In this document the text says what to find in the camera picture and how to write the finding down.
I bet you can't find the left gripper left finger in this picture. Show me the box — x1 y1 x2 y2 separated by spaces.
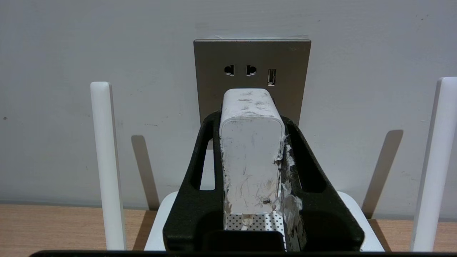
163 110 226 252

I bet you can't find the grey wall socket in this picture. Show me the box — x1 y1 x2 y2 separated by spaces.
193 38 312 150

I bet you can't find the white power adapter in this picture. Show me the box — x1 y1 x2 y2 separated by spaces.
219 88 286 216

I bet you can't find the white wifi router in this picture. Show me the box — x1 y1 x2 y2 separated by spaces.
90 76 457 252

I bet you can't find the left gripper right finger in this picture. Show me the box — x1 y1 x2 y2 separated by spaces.
278 115 366 252

